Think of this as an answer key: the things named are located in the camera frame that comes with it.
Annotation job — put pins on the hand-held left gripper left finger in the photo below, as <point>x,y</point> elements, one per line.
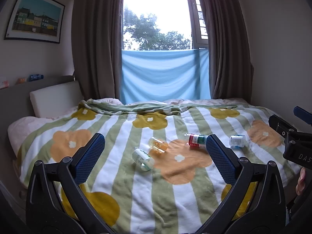
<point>90,158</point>

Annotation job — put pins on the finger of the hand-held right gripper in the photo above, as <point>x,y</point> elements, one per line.
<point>280,126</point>
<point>303,113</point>

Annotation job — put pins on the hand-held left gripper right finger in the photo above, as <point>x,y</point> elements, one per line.
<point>219,160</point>

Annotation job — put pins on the white cup blue label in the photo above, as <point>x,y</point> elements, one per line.
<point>237,141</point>

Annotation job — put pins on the clear cup red green label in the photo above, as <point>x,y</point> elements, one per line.
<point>197,140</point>

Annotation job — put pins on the clear cup yellow orange print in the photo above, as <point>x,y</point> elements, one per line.
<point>158,145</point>

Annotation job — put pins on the person's right hand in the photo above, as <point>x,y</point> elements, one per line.
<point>301,181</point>

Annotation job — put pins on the striped floral blanket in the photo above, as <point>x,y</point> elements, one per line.
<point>146,199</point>

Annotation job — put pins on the white pillow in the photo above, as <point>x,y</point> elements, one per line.
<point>56,97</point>

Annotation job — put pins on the blue bottle on headboard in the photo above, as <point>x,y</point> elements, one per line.
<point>36,77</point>

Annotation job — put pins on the light blue cloth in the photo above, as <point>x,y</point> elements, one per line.
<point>165,75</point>

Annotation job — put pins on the brown curtain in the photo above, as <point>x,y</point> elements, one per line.
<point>226,41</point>
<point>97,41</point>

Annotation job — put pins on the small orange item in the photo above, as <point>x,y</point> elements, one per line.
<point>21,80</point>

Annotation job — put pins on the small pink item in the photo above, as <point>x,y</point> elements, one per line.
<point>4,84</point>

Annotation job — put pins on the open window sash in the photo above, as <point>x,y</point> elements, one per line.
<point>198,12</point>

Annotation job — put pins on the framed wall picture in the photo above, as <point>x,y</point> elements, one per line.
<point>35,17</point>

